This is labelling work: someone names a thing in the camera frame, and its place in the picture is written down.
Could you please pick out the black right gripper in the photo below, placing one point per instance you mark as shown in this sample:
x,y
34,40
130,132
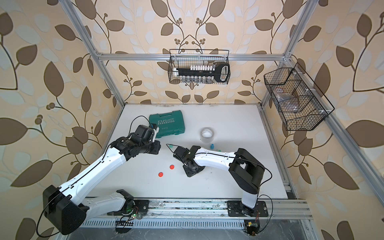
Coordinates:
x,y
188,172

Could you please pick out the green plastic tool case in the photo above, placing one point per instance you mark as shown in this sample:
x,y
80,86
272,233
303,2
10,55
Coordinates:
x,y
171,123

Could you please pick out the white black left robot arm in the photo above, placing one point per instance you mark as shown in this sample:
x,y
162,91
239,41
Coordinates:
x,y
66,206

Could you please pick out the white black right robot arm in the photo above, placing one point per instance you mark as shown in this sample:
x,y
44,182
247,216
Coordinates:
x,y
246,170

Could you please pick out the black wire basket wall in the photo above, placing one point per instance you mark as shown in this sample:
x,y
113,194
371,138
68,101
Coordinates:
x,y
189,57
299,100

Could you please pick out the plastic bag in basket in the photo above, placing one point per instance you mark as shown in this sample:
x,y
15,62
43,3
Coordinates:
x,y
285,102

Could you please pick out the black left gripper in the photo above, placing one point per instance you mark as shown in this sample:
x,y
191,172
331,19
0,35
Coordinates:
x,y
156,147

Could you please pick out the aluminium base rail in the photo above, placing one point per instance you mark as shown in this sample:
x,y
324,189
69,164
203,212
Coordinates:
x,y
200,214

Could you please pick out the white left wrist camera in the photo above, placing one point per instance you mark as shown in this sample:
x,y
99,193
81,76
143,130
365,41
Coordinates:
x,y
144,133

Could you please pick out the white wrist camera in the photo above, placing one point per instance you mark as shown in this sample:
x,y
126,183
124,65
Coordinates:
x,y
185,155
144,133

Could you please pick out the black wire basket back wall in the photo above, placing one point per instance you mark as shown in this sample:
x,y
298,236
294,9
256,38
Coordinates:
x,y
189,57

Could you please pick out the clear packing tape roll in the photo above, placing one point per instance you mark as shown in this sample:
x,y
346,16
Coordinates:
x,y
207,135

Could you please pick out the black wire basket right wall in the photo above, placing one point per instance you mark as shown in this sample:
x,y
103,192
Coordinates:
x,y
299,100

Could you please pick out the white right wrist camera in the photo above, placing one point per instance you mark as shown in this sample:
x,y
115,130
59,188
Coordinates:
x,y
185,155

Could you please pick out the black white tool in basket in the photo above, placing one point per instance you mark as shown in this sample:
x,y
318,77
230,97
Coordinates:
x,y
217,73

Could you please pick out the aluminium cage frame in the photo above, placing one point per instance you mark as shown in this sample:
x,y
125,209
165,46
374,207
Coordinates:
x,y
372,177

